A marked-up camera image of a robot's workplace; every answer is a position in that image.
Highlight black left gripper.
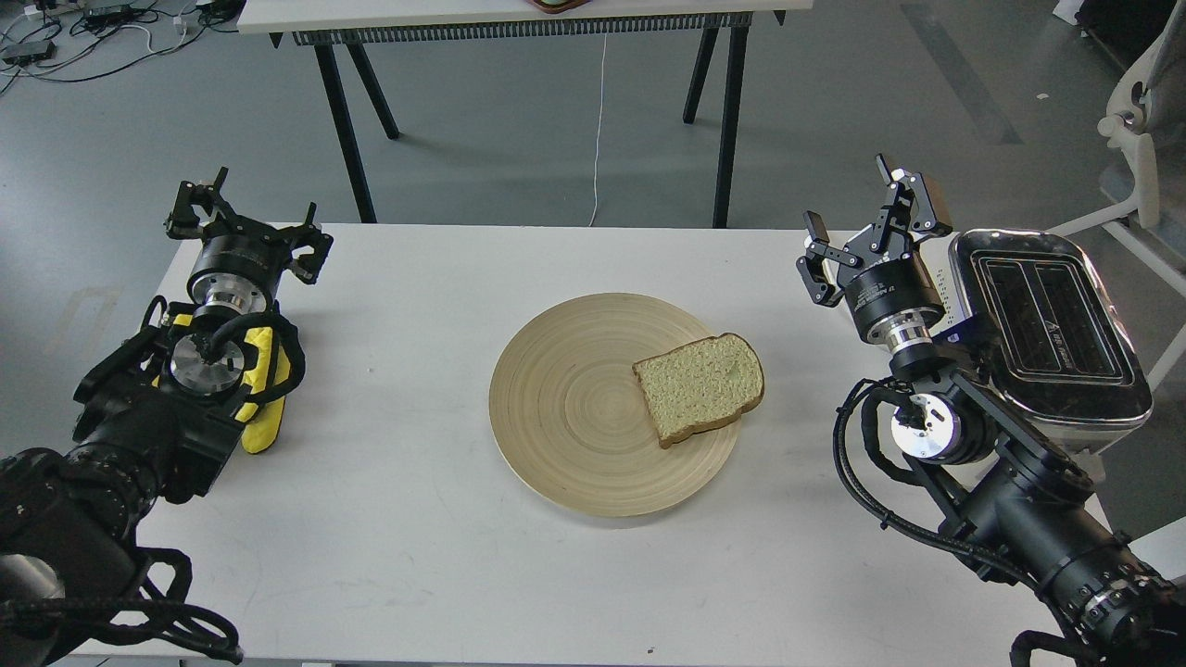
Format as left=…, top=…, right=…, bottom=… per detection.
left=165, top=169, right=334, bottom=309

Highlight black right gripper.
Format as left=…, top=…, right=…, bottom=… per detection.
left=796, top=155, right=954, bottom=345

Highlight slice of bread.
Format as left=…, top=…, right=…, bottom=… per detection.
left=632, top=334, right=765, bottom=450

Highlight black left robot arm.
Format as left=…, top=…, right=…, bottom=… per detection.
left=1, top=169, right=332, bottom=666

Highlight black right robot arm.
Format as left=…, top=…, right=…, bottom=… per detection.
left=797, top=155, right=1182, bottom=666

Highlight white chrome toaster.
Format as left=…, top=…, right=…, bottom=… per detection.
left=924, top=229, right=1154, bottom=453

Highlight white background table black legs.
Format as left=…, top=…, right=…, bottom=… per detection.
left=234, top=1, right=816, bottom=229

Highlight white office chair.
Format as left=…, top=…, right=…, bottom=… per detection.
left=1050, top=19, right=1186, bottom=390

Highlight round wooden plate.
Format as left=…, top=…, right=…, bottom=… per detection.
left=487, top=293, right=741, bottom=517

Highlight brown object on background table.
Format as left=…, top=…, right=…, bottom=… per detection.
left=528, top=0, right=588, bottom=14

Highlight floor cables and power strips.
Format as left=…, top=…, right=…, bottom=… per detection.
left=0, top=0, right=246, bottom=99

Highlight white hanging cable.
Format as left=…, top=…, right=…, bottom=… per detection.
left=588, top=33, right=610, bottom=228

